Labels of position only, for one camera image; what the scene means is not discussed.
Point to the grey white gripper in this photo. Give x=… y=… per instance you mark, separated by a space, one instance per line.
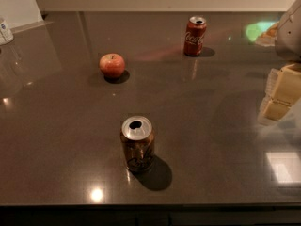
x=290 y=35

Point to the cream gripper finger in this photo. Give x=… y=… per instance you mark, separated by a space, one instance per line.
x=271 y=112

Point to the red coke can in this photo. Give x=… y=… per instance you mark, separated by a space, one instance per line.
x=194 y=35

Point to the orange brown soda can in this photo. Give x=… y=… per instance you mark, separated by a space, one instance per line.
x=137 y=139

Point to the red apple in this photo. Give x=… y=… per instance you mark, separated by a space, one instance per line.
x=112 y=65

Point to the white container with blue label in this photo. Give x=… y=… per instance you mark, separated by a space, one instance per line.
x=6 y=35

